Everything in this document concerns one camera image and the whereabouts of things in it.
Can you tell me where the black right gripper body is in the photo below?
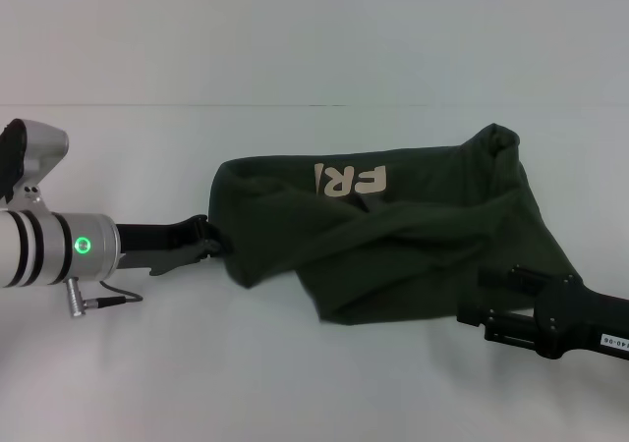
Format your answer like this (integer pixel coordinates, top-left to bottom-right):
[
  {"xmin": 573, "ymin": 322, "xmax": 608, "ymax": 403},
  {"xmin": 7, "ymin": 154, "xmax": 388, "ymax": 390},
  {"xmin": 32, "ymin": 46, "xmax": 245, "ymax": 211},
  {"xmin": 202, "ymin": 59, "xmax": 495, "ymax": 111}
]
[{"xmin": 533, "ymin": 274, "xmax": 629, "ymax": 363}]

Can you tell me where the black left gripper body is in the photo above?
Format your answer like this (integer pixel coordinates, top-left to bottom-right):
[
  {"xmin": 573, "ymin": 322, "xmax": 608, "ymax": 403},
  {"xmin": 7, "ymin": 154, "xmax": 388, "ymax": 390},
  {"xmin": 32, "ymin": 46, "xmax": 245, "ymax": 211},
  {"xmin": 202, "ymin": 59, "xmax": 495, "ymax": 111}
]
[{"xmin": 114, "ymin": 214, "xmax": 210, "ymax": 280}]

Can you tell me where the dark green t-shirt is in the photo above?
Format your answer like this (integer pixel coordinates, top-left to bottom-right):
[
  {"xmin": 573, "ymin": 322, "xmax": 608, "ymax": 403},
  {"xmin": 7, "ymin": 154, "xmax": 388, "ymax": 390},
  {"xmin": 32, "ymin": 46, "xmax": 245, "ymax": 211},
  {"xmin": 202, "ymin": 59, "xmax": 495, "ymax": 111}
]
[{"xmin": 205, "ymin": 122, "xmax": 586, "ymax": 326}]

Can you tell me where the black left cable metal plug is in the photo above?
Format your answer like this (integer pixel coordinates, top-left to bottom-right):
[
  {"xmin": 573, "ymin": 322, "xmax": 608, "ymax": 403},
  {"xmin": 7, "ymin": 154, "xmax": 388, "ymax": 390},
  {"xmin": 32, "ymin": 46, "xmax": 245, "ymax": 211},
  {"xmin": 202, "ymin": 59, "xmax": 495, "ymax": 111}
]
[{"xmin": 66, "ymin": 277, "xmax": 144, "ymax": 319}]

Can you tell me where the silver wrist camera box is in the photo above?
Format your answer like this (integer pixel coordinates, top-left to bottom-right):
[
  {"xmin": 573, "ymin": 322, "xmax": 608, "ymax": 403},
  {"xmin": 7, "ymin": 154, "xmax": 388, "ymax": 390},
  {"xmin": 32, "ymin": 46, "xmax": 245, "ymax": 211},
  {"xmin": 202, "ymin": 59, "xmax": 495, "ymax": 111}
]
[{"xmin": 0, "ymin": 118, "xmax": 71, "ymax": 213}]

